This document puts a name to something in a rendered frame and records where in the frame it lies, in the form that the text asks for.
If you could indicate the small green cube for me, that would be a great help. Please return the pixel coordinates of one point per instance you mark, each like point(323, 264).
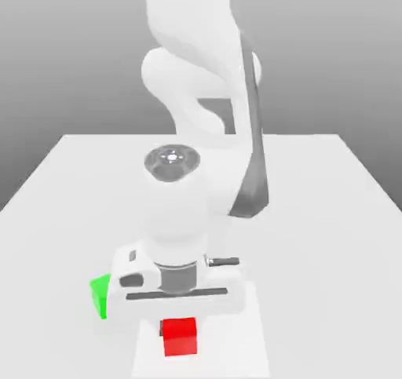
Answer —
point(100, 295)

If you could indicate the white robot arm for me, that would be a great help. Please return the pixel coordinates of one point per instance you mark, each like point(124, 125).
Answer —
point(176, 215)

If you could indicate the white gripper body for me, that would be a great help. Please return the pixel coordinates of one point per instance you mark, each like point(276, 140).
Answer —
point(188, 303)

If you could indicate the small red cube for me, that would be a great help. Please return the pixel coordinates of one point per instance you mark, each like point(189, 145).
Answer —
point(180, 336)

